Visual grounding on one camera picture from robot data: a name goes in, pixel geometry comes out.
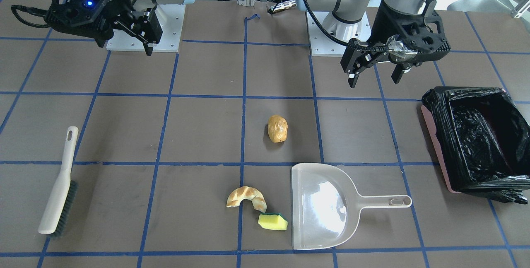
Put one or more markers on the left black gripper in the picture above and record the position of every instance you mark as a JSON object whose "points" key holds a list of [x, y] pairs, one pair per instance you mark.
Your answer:
{"points": [[383, 25]]}

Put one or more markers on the brown potato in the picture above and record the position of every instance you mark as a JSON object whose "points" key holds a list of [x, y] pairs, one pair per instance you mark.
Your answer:
{"points": [[277, 128]]}

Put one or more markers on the beige plastic dustpan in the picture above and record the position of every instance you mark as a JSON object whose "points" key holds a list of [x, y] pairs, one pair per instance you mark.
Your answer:
{"points": [[326, 206]]}

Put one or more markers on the croissant bread piece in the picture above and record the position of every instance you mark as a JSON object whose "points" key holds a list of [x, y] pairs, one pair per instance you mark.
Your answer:
{"points": [[247, 193]]}

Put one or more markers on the beige hand brush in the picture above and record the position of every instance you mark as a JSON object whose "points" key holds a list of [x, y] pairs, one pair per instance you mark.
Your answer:
{"points": [[60, 201]]}

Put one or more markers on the yellow green sponge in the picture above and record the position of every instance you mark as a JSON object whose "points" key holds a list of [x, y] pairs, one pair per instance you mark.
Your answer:
{"points": [[272, 221]]}

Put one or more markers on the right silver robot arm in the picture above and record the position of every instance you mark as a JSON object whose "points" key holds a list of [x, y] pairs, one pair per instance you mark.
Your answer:
{"points": [[122, 25]]}

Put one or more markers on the pink bin with black bag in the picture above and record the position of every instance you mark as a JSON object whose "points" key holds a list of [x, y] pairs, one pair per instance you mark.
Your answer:
{"points": [[481, 141]]}

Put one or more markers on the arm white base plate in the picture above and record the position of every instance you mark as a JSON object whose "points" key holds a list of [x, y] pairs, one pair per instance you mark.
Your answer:
{"points": [[170, 18], [321, 45]]}

